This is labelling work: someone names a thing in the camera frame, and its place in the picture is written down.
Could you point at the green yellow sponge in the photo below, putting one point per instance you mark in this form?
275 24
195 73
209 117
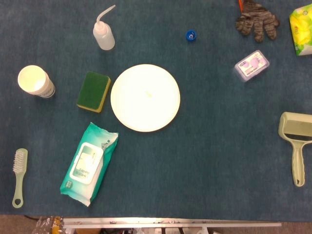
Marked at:
92 89

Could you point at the white round plate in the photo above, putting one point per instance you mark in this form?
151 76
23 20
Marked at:
145 97

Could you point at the teal felt tablecloth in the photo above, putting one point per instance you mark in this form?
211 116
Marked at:
207 146

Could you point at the green wet wipes pack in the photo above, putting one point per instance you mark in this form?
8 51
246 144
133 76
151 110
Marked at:
87 165

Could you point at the blue bottle cap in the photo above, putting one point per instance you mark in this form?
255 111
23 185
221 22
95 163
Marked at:
191 36

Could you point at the clear plastic wash bottle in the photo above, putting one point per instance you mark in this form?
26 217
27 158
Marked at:
104 36

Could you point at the clear box purple label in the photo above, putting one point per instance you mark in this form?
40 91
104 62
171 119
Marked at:
251 65

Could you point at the white paper cup stack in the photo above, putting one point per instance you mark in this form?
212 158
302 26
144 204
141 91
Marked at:
31 79

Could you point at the orange red pen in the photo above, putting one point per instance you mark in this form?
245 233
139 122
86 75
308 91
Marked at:
240 5

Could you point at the grey knit work glove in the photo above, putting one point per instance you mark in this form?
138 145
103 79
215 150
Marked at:
258 19

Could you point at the pale green scrub brush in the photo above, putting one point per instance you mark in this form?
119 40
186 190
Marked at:
20 170

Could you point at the pale green lint roller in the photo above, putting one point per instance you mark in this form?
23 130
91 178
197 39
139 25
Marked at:
298 165

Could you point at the crinkled clear plastic bag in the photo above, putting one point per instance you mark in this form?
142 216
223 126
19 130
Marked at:
47 225

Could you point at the yellow green tissue pack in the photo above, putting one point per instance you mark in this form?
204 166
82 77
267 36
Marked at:
303 31

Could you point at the aluminium frame rail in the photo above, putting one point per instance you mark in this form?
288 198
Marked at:
170 222

